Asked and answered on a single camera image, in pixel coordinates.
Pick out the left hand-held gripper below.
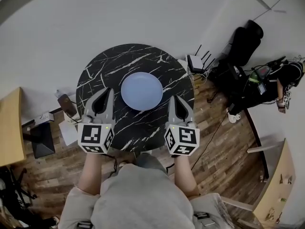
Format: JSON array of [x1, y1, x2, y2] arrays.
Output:
[[77, 87, 117, 155]]

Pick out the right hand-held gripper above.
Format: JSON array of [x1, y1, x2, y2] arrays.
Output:
[[163, 94, 201, 156]]

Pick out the big blue plate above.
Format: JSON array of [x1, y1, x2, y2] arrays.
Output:
[[121, 72, 164, 111]]

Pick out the person's left forearm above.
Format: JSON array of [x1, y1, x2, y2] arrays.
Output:
[[77, 151, 108, 197]]

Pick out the person's right forearm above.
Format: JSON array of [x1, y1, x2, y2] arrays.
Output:
[[173, 154, 201, 199]]

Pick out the brown pouch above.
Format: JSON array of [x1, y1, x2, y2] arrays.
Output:
[[57, 94, 78, 119]]

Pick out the white paper sheet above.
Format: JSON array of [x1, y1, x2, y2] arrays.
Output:
[[58, 120, 79, 146]]

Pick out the white router black antennas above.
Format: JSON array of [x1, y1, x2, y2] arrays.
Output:
[[186, 44, 216, 73]]

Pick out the person's blue jeans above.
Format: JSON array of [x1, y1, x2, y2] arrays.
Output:
[[135, 152, 169, 175]]

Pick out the white cardboard box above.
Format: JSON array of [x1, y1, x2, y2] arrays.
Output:
[[33, 112, 55, 126]]

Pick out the black box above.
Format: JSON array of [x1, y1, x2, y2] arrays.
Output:
[[22, 122, 56, 159]]

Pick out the light wooden desk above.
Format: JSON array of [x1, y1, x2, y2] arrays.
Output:
[[220, 137, 297, 228], [0, 86, 26, 168]]

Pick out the person's gray sweatshirt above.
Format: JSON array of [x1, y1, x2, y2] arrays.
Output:
[[58, 162, 235, 229]]

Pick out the black office chair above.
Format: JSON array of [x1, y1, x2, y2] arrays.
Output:
[[0, 167, 38, 224], [209, 19, 264, 109]]

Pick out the white cable bundle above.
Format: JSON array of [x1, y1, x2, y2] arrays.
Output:
[[189, 70, 212, 82]]

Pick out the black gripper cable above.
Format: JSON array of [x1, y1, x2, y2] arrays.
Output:
[[106, 153, 119, 178]]

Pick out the black strap buckle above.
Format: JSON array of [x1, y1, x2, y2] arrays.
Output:
[[76, 220, 93, 229], [193, 211, 212, 224]]

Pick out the thin wall cable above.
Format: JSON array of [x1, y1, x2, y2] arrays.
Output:
[[252, 1, 283, 21]]

